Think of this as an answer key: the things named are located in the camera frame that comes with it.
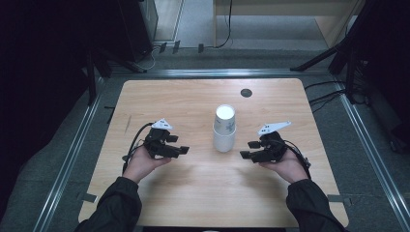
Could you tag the metal floor rail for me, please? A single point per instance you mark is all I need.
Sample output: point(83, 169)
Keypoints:
point(69, 161)
point(219, 72)
point(370, 145)

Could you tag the black tripod stand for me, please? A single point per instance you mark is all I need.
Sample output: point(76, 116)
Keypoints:
point(92, 77)
point(341, 51)

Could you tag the black cabinet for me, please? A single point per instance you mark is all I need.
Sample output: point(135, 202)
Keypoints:
point(137, 29)

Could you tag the grey tape piece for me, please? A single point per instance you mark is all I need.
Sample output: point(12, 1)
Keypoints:
point(87, 197)
point(338, 199)

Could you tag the person's left hand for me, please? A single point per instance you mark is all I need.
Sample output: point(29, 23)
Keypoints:
point(141, 164)

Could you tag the light wooden furniture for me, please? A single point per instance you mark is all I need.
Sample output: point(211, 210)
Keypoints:
point(328, 19)

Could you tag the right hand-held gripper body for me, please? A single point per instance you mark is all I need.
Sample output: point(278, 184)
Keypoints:
point(274, 146)

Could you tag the black tape strip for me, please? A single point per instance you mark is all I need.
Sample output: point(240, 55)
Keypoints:
point(200, 48)
point(176, 47)

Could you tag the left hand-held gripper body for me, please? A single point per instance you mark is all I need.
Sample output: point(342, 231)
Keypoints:
point(156, 143)

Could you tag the person's right hand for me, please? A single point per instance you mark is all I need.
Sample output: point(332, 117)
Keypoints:
point(290, 167)

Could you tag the dark round table grommet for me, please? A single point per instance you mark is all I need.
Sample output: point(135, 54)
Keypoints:
point(246, 93)

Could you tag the stack of white paper cups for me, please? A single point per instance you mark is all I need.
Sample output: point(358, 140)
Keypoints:
point(224, 135)

